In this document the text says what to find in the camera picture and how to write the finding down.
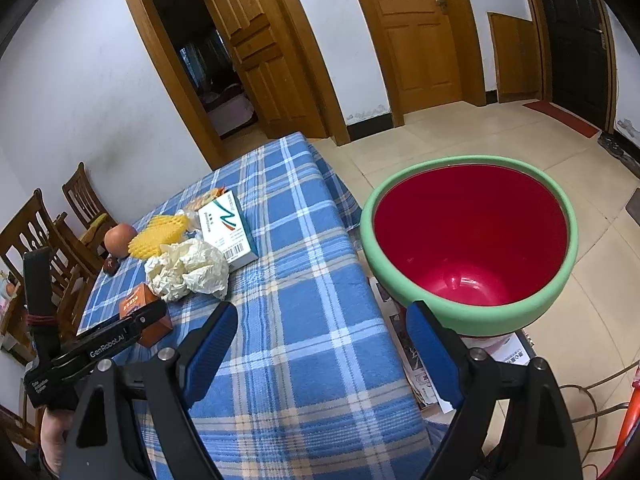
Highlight red doormat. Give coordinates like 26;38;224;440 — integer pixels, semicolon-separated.
522;101;601;138

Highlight closed wooden door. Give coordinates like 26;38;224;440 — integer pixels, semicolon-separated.
345;0;463;116

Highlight olive seat cushion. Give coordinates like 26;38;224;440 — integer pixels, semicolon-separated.
82;212;113;248

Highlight small wooden wall panel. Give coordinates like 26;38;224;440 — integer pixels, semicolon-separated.
488;12;543;103

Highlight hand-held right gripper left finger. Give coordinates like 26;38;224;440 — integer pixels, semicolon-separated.
59;302;239;480

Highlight reddish brown round fruit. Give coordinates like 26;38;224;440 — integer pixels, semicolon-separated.
104;223;138;258

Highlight yellow foam fruit net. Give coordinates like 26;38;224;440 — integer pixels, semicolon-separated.
128;214;193;261

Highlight small orange box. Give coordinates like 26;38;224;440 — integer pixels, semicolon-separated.
119;282;174;348

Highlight wooden chair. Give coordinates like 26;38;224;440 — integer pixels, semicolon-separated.
62;162;118;261
0;189;101;351

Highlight white medicine box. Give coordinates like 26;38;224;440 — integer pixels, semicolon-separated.
196;191;259;268

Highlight red bin with green rim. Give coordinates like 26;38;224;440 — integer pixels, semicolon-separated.
360;155;579;338

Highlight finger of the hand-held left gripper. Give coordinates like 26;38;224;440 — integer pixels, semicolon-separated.
120;300;169;342

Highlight white printed cardboard box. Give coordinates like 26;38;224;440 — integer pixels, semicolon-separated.
462;330;533;363

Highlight white paper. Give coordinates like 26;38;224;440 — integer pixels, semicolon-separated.
145;238;230;302

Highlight bed with pink bedding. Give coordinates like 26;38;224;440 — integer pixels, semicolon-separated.
200;82;256;136

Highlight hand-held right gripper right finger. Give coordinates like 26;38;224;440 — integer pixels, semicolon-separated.
406;301;583;480

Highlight printed paper sheets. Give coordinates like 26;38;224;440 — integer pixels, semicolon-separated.
370;275;453;413

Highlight person's left forearm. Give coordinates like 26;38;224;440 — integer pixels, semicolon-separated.
40;407;76;471

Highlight orange red item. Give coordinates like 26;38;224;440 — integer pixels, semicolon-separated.
612;365;640;461

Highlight blue plaid tablecloth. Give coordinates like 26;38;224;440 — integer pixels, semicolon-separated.
76;132;436;480

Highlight orange snack packet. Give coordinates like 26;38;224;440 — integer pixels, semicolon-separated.
192;186;228;211

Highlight black entrance door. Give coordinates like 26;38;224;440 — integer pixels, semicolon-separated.
530;0;611;121

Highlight thin beige cable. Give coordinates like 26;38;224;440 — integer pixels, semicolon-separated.
557;359;640;461

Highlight open wooden door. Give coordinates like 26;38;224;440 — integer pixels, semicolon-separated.
204;0;328;138

